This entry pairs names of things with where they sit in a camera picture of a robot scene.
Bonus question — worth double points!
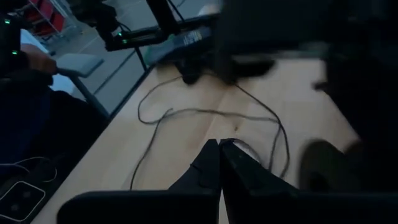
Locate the long thin black cord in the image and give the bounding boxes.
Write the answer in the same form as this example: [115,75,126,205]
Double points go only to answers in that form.
[129,74,292,190]

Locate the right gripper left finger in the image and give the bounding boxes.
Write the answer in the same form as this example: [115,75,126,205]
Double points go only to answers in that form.
[57,139,222,224]

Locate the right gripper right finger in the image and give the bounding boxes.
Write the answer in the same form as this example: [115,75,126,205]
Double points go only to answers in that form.
[221,139,398,224]

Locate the person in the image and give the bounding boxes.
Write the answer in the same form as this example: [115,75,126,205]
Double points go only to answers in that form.
[0,27,111,187]

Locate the grey chair armrest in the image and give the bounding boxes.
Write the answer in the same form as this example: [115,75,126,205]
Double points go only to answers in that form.
[55,52,111,119]

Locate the white cable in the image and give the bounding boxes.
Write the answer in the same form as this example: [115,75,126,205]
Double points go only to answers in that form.
[0,156,58,184]

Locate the black foot pedal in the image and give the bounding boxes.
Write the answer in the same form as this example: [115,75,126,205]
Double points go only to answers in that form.
[0,180,47,223]

